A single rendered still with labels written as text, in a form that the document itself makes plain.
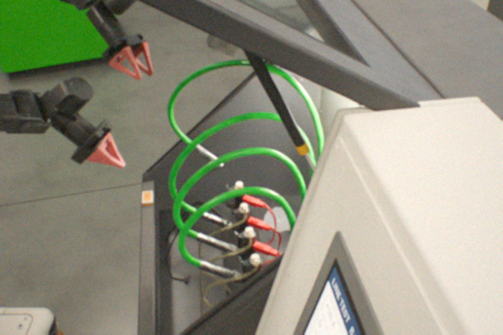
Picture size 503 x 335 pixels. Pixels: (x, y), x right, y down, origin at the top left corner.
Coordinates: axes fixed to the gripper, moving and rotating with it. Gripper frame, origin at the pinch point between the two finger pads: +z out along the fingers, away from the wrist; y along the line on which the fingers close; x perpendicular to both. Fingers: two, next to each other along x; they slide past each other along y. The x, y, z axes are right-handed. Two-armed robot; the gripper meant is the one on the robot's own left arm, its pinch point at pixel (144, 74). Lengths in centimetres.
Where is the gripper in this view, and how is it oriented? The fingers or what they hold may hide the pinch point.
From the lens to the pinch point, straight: 132.2
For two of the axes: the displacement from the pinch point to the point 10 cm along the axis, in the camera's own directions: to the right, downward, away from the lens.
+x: -7.0, 4.9, 5.2
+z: 5.9, 8.1, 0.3
